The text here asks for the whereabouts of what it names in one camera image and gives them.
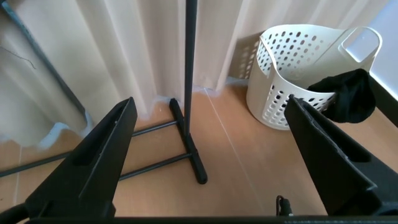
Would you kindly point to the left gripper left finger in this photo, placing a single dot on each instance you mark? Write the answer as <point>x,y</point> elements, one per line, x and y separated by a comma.
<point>93,168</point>

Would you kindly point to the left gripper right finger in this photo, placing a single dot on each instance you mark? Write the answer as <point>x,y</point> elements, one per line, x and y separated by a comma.
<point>335,174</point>

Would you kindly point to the black garment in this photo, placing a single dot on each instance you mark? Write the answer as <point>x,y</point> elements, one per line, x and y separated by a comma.
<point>348,96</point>

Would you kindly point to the white laundry basket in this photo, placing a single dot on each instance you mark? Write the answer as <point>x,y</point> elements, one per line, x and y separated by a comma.
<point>326,68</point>

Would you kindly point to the black clothes rack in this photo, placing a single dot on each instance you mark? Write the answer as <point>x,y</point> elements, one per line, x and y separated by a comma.
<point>190,62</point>

